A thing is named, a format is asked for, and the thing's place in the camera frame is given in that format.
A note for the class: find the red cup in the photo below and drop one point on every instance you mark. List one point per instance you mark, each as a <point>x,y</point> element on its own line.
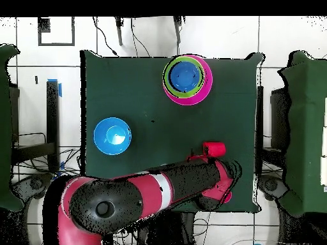
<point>217,149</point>
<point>228,197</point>

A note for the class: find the large pink bowl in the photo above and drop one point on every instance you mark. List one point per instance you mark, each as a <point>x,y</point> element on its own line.
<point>204,94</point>

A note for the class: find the small dark blue bowl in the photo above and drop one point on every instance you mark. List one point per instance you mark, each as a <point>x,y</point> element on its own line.
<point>184,76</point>

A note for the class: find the green bowl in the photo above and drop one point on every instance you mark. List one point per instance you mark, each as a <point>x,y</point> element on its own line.
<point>167,81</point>

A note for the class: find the light blue bowl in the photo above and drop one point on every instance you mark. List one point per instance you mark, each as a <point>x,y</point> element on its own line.
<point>112,136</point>

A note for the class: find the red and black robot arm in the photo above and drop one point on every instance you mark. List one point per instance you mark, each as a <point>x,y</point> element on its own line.
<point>148,188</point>

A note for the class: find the dark green table cloth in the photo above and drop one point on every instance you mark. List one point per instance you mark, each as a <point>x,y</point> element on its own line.
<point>304,127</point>
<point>140,76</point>
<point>5,127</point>

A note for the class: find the black stand leg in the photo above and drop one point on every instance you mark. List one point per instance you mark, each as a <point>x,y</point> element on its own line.
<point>119,30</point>
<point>177,28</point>

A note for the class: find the black metal stand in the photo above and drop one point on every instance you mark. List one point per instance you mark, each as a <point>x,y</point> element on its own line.
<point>52,122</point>

